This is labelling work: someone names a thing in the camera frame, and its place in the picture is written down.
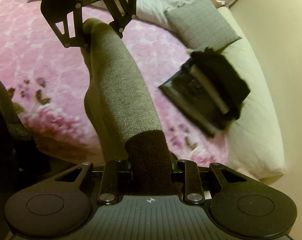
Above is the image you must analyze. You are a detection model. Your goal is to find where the black and grey sweater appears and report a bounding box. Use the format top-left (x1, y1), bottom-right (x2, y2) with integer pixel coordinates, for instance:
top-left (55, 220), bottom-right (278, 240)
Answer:
top-left (81, 18), bottom-right (176, 195)

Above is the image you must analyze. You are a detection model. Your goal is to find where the pink rose blanket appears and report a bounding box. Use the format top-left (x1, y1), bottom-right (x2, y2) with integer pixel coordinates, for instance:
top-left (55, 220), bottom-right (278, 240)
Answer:
top-left (0, 0), bottom-right (228, 166)

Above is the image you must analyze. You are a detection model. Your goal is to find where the white body pillow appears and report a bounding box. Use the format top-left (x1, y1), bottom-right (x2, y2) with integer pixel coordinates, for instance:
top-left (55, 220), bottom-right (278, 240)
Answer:
top-left (186, 6), bottom-right (288, 181)

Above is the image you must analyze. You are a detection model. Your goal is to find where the white crumpled duvet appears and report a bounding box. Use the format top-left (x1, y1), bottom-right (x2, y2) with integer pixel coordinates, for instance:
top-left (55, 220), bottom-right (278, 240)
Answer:
top-left (136, 0), bottom-right (194, 32)

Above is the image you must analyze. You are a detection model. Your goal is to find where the grey knit cushion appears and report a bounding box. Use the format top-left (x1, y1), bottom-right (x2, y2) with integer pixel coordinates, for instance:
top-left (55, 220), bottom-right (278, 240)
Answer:
top-left (165, 0), bottom-right (241, 51)

